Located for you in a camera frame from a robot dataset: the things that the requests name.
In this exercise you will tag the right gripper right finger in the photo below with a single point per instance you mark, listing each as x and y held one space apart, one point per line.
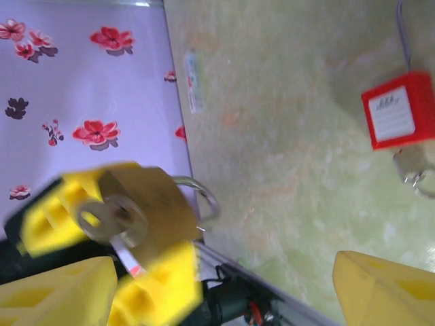
391 292

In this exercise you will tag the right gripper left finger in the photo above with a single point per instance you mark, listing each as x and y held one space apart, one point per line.
51 302

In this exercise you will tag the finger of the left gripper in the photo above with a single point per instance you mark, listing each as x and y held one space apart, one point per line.
51 217
159 292

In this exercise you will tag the silver key with hole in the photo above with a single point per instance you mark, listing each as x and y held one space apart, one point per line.
134 220

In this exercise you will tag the brass padlock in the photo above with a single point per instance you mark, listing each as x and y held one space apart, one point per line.
159 203

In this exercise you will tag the red plastic padlock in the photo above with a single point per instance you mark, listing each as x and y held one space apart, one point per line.
394 115

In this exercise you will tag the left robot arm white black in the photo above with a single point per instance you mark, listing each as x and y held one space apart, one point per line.
231 299

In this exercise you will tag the white printed sticker label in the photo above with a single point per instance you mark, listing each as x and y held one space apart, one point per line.
194 88

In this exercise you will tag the long aluminium frame rail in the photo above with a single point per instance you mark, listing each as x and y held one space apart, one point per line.
299 305

